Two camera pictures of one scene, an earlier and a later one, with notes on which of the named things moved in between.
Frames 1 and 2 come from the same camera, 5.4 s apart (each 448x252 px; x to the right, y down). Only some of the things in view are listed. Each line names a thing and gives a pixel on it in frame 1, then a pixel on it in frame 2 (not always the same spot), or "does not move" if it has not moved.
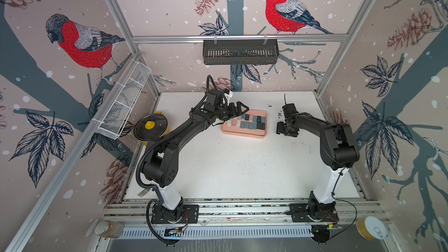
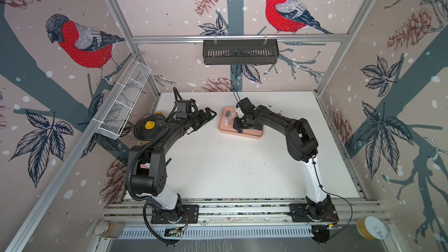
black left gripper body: (224, 112) -> (196, 120)
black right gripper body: (284, 128) -> (242, 122)
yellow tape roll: (371, 228) does not move
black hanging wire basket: (237, 52) does not move
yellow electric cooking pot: (150, 126) does not move
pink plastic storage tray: (252, 124) does not move
